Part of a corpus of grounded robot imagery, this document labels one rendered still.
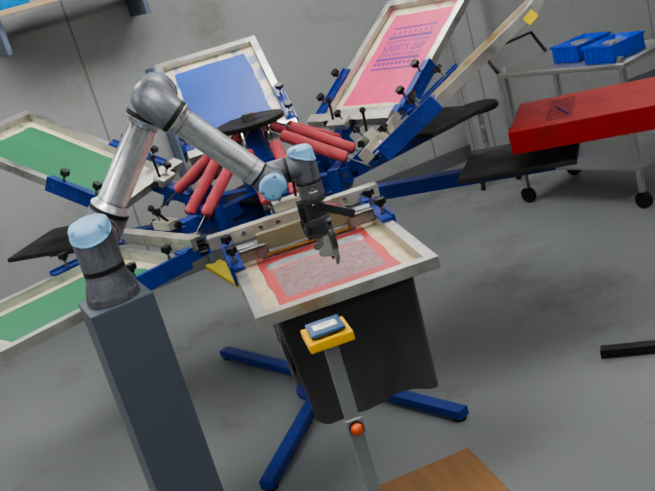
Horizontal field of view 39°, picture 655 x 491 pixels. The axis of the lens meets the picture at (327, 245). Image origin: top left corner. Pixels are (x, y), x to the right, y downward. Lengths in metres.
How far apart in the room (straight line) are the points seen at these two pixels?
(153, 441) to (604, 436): 1.73
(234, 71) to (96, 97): 1.47
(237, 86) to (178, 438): 2.75
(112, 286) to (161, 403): 0.36
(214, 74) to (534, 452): 2.74
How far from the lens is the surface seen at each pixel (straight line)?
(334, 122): 4.42
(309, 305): 2.77
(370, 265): 3.01
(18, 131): 4.81
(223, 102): 5.02
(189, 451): 2.77
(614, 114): 3.56
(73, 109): 6.39
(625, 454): 3.55
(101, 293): 2.59
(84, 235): 2.56
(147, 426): 2.70
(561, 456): 3.59
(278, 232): 3.32
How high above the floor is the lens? 1.97
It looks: 18 degrees down
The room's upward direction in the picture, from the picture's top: 16 degrees counter-clockwise
